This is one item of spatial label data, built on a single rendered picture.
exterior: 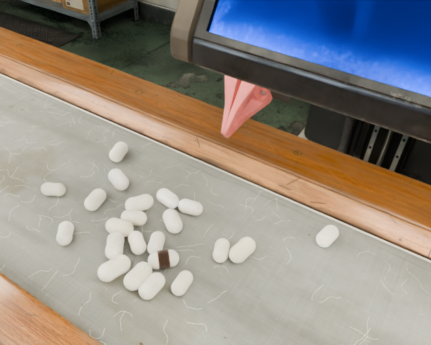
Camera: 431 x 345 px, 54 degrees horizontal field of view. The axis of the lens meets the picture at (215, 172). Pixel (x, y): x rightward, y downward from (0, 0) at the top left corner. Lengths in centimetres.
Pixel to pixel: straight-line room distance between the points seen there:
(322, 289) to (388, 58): 35
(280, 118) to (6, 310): 181
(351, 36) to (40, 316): 38
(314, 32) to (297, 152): 45
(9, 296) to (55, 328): 6
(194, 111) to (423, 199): 37
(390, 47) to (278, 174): 42
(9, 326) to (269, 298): 26
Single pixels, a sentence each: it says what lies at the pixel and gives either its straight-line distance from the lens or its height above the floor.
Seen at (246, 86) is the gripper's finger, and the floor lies 91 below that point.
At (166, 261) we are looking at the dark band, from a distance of 49.
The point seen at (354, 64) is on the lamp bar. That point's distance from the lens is 19.
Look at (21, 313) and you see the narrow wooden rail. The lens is 47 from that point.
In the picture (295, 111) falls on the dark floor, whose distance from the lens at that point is 221.
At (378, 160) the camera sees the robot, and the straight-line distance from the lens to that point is 135.
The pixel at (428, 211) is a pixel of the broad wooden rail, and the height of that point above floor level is 76.
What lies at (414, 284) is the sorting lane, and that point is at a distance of 55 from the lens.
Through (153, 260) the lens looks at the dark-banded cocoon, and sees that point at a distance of 49.
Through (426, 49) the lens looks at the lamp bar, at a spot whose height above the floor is 107.
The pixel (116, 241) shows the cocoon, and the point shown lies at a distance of 51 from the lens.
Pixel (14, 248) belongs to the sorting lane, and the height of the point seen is 74.
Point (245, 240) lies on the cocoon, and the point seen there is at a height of 76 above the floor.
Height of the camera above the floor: 114
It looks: 41 degrees down
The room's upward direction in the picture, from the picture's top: 3 degrees clockwise
